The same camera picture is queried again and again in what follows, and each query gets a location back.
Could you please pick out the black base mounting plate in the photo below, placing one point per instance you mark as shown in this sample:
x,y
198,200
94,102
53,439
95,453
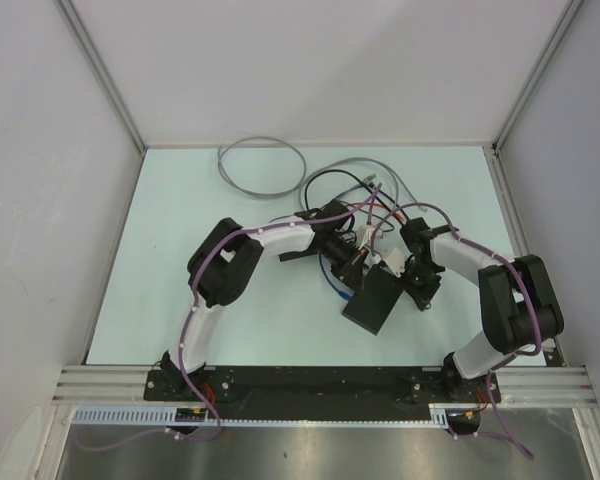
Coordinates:
x,y
287,389

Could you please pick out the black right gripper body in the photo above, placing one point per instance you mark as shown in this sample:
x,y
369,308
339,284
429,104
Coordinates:
x,y
421,279

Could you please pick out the small black adapter box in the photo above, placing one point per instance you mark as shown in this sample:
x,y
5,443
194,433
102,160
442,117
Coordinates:
x,y
290,256

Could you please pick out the left aluminium corner post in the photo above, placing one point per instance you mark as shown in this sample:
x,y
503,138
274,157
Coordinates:
x,y
88,48

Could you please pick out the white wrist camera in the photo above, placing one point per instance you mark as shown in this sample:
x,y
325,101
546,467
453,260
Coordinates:
x,y
394,260
365,234

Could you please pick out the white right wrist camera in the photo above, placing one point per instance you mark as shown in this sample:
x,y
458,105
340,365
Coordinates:
x,y
394,260

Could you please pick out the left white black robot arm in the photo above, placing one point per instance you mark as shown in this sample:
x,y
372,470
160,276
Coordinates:
x,y
222,267

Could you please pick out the right aluminium corner post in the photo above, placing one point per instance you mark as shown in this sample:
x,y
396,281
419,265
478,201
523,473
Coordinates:
x,y
557,37

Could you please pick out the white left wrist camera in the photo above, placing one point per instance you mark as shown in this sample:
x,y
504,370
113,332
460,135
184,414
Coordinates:
x,y
365,234

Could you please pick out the aluminium corner post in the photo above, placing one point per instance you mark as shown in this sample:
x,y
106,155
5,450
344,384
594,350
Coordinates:
x,y
557,37
88,48

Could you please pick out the black ethernet cable teal plug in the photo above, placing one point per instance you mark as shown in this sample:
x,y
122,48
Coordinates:
x,y
383,201

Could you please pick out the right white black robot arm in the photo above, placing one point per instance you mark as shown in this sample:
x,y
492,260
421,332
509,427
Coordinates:
x,y
518,305

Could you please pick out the aluminium front frame rail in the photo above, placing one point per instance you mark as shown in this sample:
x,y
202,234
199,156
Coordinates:
x,y
520,387

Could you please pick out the black Mercury network switch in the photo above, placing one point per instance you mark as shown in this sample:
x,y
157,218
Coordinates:
x,y
370,308

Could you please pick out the white slotted cable duct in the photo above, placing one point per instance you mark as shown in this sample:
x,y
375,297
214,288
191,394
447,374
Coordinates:
x,y
172,416

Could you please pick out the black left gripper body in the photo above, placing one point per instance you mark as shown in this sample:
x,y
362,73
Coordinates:
x,y
351,258

